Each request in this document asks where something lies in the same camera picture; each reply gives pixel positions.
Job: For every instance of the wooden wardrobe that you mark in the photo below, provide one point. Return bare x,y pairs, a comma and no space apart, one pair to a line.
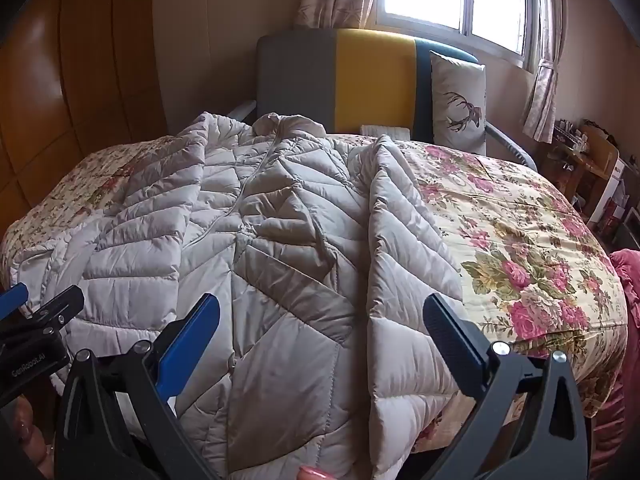
75,70

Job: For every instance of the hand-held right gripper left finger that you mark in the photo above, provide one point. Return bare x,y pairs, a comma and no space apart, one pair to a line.
187,345

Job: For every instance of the deer print pillow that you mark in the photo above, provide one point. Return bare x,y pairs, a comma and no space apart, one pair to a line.
457,110

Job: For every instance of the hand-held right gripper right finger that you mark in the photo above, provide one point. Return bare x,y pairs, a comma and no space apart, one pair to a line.
470,355

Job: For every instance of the grey and yellow headboard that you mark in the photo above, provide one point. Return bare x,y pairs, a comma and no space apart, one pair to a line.
375,80

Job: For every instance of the white box with red print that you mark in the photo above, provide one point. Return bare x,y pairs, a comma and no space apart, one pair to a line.
616,190

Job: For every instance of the person's right hand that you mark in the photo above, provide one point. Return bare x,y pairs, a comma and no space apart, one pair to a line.
312,473

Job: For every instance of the floral bedspread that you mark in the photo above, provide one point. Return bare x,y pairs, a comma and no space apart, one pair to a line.
525,240

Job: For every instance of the cardboard box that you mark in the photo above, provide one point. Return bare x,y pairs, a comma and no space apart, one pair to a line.
600,147

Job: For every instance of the white quilted down jacket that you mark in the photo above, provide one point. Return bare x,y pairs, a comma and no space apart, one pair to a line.
280,240

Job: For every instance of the wooden side table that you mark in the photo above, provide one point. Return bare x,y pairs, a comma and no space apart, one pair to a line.
575,165

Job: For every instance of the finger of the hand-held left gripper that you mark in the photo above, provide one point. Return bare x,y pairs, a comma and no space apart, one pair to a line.
12,297
57,310

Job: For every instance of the pink ruffled cloth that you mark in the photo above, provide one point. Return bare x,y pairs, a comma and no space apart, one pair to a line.
627,270

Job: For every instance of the person's left hand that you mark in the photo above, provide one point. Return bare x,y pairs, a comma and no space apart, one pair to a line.
29,427

